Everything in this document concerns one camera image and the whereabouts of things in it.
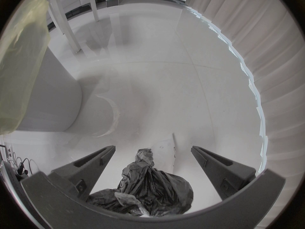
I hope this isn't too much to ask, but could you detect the white table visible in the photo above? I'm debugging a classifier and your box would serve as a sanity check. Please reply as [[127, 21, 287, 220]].
[[48, 0, 100, 53]]

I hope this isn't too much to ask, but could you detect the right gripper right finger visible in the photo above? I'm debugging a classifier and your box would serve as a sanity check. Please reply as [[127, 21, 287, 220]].
[[191, 146, 257, 201]]

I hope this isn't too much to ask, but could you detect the white trash bin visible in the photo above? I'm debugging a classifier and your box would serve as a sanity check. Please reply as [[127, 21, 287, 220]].
[[17, 45, 83, 133]]

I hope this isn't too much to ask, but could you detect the pale yellow plastic bag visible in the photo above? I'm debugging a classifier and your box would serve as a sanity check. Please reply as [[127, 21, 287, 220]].
[[0, 0, 51, 136]]

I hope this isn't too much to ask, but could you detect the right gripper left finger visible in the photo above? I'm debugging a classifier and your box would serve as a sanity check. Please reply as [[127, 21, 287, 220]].
[[49, 146, 116, 201]]

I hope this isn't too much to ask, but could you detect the white curtain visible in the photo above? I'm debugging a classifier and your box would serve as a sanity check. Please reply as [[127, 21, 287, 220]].
[[185, 0, 305, 224]]

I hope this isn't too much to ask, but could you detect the black plastic bag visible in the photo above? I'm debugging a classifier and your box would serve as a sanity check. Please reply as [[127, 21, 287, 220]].
[[87, 148, 194, 218]]

